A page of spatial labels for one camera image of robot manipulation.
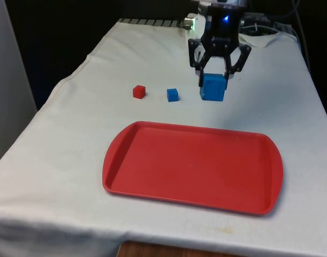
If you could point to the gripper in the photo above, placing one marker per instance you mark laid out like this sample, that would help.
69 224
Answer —
223 25

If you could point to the large blue cube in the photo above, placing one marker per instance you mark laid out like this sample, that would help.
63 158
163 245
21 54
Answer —
212 88

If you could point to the red plastic tray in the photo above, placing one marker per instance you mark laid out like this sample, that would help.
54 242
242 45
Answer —
192 166

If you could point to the small blue cube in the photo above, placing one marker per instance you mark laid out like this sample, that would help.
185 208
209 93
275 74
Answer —
173 95

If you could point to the small red cube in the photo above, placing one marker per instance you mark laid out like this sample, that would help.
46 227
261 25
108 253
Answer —
138 92

